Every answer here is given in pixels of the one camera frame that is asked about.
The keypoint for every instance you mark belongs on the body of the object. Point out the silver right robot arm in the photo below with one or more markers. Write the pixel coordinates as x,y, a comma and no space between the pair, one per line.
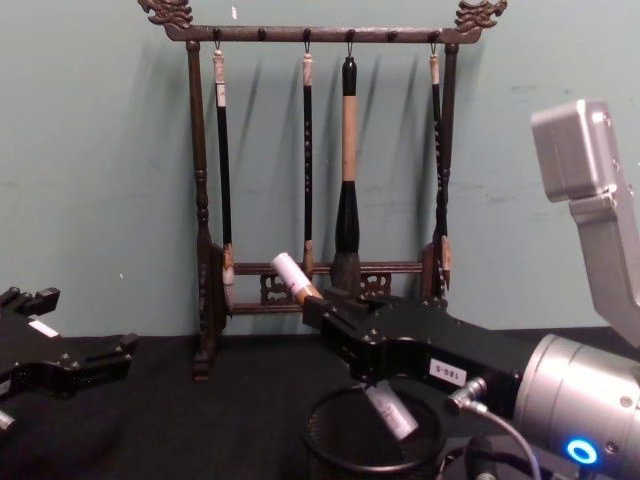
590,390

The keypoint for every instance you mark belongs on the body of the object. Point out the thin black brush, grey cap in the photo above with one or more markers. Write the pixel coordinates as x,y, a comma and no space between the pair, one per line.
307,150

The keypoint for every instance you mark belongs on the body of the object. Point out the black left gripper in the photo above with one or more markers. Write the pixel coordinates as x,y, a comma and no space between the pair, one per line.
30,360

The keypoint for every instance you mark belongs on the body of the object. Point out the thin black brush, white cap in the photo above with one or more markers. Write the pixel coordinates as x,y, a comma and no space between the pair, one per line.
223,165

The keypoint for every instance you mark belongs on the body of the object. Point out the dark carved wooden brush rack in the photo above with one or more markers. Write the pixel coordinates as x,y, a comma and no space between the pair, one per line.
320,34

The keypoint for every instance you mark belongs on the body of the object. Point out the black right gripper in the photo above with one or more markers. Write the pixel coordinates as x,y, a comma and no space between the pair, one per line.
430,340

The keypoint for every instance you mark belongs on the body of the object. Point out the black table cloth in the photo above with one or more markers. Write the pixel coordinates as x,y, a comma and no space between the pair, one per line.
150,425

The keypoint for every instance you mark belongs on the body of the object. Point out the black mesh pen cup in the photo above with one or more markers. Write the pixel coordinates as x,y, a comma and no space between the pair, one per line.
320,450

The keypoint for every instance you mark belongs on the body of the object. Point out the large tan and black brush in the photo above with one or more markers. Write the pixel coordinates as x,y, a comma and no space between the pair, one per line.
348,215

